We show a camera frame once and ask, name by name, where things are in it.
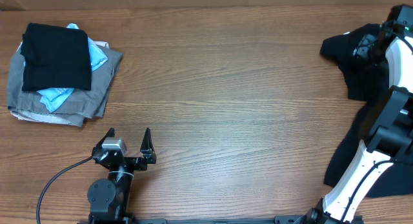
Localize folded black garment on pile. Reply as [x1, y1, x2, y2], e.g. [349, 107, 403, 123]
[20, 22, 93, 92]

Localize folded grey trousers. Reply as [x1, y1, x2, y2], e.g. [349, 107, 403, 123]
[6, 46, 123, 127]

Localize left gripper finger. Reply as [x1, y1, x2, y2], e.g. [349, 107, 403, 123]
[140, 128, 157, 164]
[92, 127, 116, 155]

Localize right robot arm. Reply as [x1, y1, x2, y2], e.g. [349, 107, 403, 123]
[297, 4, 412, 223]

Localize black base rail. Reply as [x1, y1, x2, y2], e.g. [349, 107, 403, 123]
[77, 214, 365, 224]

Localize black t-shirt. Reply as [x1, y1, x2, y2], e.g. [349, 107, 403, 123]
[319, 24, 412, 198]

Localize folded white mesh garment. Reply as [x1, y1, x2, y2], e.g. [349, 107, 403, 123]
[10, 111, 79, 126]

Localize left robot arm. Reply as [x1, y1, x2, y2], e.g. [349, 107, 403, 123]
[87, 128, 157, 223]

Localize folded light blue garment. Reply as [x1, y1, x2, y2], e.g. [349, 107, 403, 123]
[23, 23, 109, 113]

